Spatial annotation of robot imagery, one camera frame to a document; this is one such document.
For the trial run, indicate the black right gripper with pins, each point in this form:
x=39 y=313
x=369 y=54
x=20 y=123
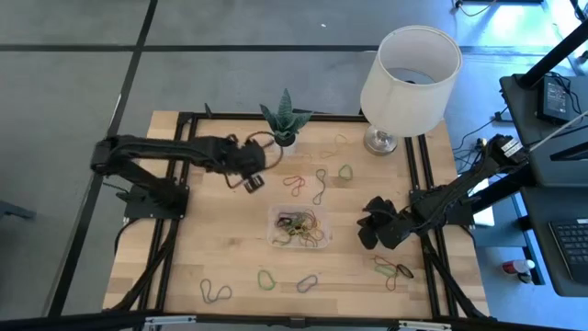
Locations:
x=397 y=232

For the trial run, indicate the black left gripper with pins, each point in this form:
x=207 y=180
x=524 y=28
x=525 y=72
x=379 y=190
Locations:
x=227 y=156

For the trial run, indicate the teal rubber band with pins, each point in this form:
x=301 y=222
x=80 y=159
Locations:
x=202 y=289
x=325 y=177

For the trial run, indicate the thick black rubber band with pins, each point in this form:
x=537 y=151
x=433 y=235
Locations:
x=281 y=220

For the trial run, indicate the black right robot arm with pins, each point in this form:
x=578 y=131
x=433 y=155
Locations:
x=459 y=188

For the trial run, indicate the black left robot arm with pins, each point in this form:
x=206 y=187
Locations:
x=161 y=148

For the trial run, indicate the clear plastic bin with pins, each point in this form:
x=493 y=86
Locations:
x=319 y=209

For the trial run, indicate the yellow rubber band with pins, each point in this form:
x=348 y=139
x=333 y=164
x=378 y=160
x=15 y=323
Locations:
x=345 y=138

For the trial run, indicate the blue rubber band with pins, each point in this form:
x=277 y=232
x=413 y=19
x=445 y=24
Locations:
x=298 y=287

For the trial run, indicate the white plant pot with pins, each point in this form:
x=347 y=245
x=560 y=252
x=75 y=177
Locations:
x=288 y=148

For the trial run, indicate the green snake plant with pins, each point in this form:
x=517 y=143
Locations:
x=285 y=122

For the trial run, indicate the silver lamp base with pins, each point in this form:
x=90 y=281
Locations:
x=380 y=144

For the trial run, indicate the white lamp shade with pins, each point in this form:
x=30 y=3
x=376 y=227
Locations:
x=404 y=110

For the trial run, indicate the yellow plug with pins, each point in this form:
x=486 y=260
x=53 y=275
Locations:
x=480 y=143

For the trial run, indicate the red white bottle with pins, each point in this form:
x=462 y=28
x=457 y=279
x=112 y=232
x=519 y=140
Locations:
x=514 y=266

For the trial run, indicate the black office desk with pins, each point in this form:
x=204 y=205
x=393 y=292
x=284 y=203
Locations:
x=519 y=110
x=537 y=257

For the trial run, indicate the black computer keyboard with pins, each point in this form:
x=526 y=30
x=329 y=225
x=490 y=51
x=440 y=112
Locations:
x=572 y=250

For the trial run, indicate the black power box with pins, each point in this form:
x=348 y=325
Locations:
x=553 y=99

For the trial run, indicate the black diagonal pole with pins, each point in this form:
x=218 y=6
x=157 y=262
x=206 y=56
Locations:
x=556 y=55

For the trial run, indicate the silver aluminium bracket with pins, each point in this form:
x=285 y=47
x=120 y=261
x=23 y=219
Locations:
x=170 y=320
x=425 y=325

